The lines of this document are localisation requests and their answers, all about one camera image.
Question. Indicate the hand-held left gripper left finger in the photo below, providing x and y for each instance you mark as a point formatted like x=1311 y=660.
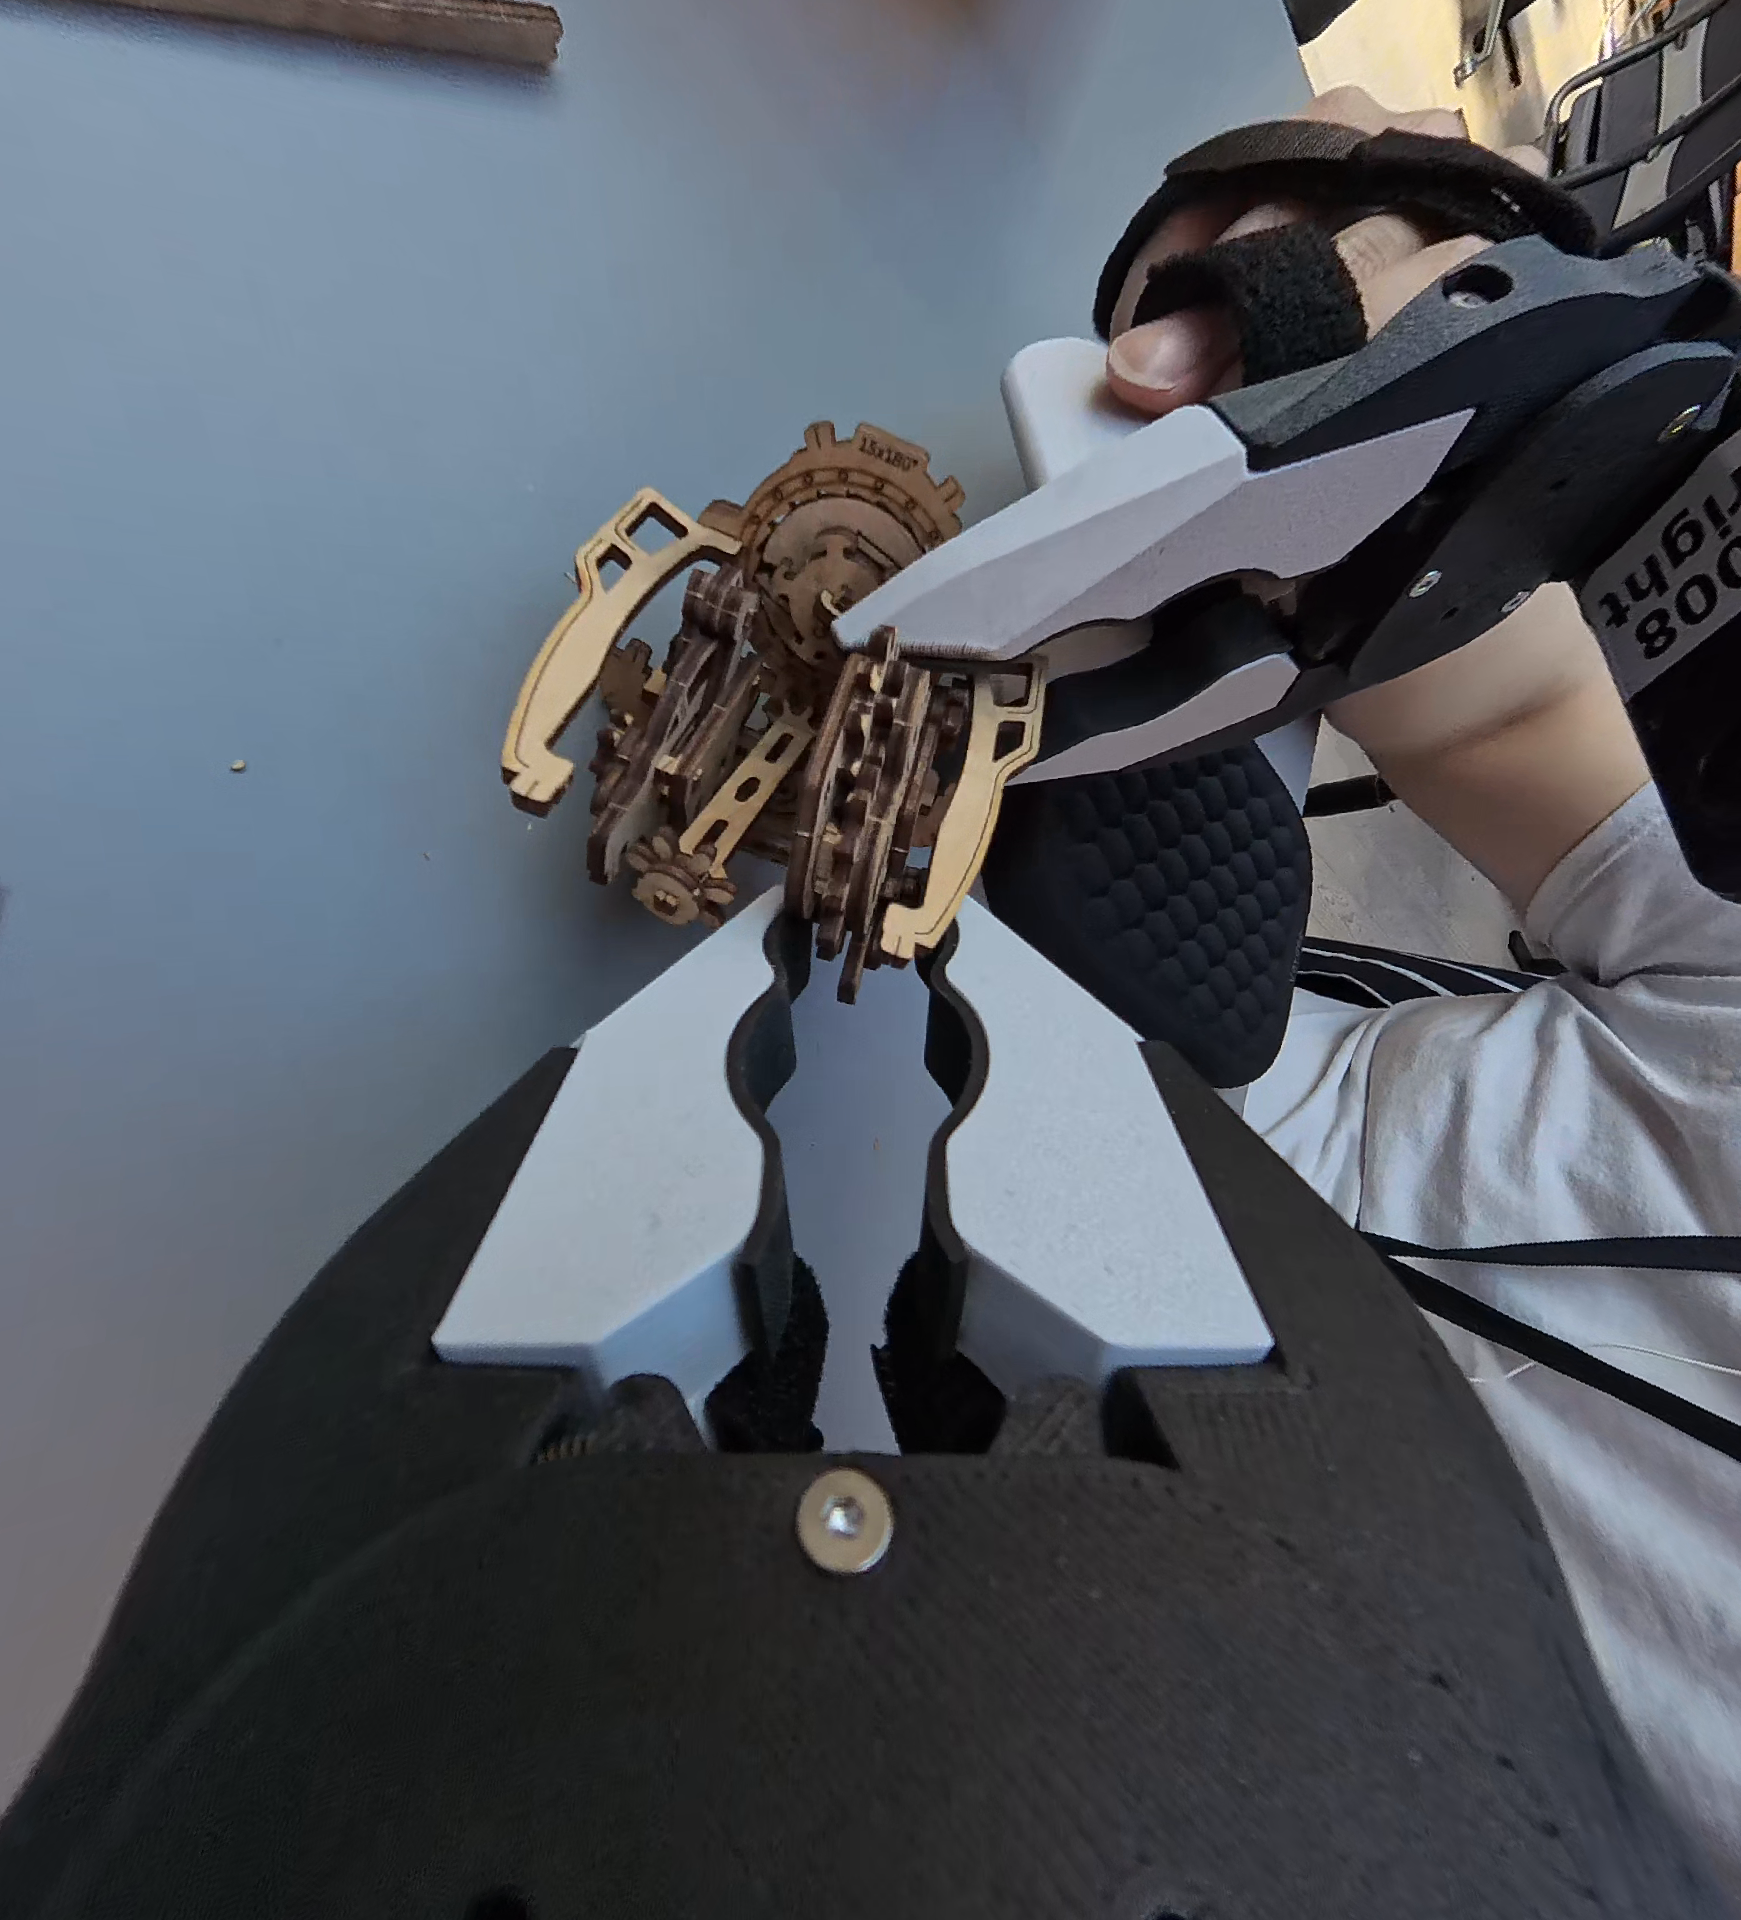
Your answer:
x=614 y=1184

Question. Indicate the black striped cloth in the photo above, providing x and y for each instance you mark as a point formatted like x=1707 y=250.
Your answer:
x=1411 y=983

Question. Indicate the person's right hand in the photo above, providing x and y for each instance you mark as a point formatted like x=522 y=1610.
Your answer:
x=1163 y=368

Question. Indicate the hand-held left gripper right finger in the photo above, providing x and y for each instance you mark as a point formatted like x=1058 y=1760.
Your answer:
x=1095 y=1184

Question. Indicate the black grey bag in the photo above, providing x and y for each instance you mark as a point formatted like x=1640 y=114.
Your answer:
x=1665 y=135

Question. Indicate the wooden stick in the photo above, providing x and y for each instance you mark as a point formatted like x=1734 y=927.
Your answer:
x=359 y=26

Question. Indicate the person's white shirt torso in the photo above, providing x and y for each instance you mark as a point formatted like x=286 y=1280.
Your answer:
x=1561 y=1079

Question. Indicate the wooden gear model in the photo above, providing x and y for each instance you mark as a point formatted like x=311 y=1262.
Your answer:
x=751 y=704

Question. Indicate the person's right forearm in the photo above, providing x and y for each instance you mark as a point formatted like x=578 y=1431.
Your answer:
x=1470 y=751

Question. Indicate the black honeycomb cushion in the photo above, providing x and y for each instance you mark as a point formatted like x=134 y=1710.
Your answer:
x=1170 y=899

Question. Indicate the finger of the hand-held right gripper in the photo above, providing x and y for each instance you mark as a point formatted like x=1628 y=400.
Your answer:
x=1186 y=712
x=1109 y=540

